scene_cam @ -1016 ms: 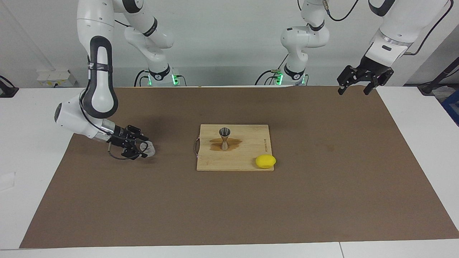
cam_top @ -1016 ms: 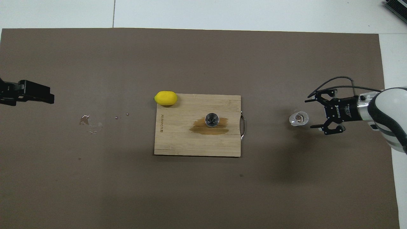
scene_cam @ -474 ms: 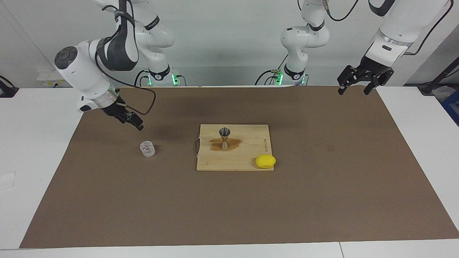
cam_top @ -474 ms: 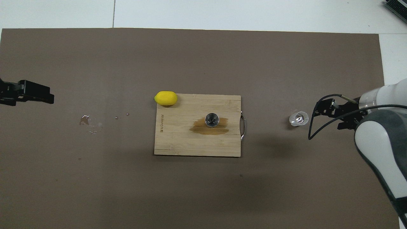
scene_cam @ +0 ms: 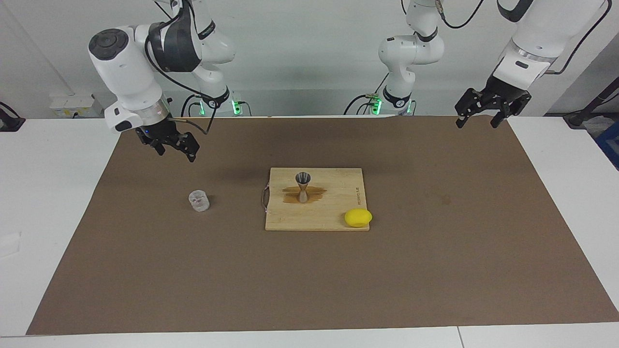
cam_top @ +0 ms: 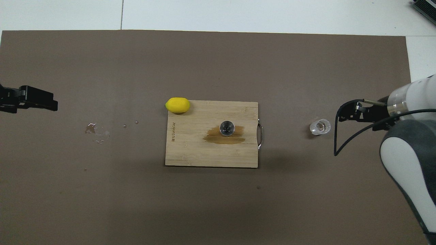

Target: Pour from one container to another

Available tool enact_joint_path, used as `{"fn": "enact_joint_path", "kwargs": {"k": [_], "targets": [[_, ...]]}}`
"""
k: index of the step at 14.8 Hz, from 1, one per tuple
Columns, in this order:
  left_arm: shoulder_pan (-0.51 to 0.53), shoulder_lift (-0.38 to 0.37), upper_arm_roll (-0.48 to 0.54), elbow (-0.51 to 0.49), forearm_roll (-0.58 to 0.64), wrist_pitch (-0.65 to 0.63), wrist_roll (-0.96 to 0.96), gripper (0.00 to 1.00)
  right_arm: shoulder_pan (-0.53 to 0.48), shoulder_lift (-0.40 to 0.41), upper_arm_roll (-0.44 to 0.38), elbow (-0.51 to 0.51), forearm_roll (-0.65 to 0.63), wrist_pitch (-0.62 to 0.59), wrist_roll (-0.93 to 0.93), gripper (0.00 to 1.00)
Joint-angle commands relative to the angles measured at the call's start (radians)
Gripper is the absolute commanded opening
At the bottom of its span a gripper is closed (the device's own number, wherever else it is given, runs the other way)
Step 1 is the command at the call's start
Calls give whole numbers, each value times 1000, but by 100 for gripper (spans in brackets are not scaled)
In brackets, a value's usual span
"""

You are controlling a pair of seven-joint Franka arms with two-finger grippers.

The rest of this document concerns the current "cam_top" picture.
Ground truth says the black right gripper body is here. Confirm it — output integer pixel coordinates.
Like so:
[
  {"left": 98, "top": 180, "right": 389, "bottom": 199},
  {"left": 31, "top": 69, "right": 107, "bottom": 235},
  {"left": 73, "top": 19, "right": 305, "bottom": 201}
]
[{"left": 362, "top": 102, "right": 399, "bottom": 131}]

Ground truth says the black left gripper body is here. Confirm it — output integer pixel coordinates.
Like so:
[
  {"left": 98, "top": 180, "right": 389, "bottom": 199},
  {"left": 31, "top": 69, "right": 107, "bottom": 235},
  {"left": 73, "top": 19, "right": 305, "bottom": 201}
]
[{"left": 0, "top": 87, "right": 20, "bottom": 113}]

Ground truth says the clear glass cup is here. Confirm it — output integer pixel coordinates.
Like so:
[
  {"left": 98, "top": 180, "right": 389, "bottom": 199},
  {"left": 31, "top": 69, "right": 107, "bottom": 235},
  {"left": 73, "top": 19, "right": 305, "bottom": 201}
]
[{"left": 309, "top": 119, "right": 331, "bottom": 135}]

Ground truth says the steel double jigger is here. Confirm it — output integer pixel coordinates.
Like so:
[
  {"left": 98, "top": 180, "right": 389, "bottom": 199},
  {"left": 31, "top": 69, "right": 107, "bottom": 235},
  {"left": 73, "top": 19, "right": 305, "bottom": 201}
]
[{"left": 219, "top": 120, "right": 235, "bottom": 137}]

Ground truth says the grey ribbed device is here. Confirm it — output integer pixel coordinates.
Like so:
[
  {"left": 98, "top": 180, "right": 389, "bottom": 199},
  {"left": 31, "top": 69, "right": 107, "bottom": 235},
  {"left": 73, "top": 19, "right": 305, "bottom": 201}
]
[{"left": 410, "top": 0, "right": 436, "bottom": 16}]

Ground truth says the yellow lemon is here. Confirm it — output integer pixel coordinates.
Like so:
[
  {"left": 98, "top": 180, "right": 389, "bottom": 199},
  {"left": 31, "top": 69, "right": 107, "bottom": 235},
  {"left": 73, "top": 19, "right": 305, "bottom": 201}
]
[{"left": 165, "top": 97, "right": 190, "bottom": 113}]

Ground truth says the wooden cutting board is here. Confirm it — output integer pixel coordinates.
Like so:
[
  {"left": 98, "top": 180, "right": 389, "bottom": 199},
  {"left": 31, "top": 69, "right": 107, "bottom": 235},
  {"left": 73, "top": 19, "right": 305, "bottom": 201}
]
[{"left": 165, "top": 100, "right": 263, "bottom": 168}]

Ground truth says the brown table mat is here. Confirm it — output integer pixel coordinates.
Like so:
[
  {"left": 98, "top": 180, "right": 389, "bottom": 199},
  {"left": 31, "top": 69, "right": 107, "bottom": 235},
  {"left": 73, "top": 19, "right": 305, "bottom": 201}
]
[{"left": 0, "top": 30, "right": 429, "bottom": 245}]

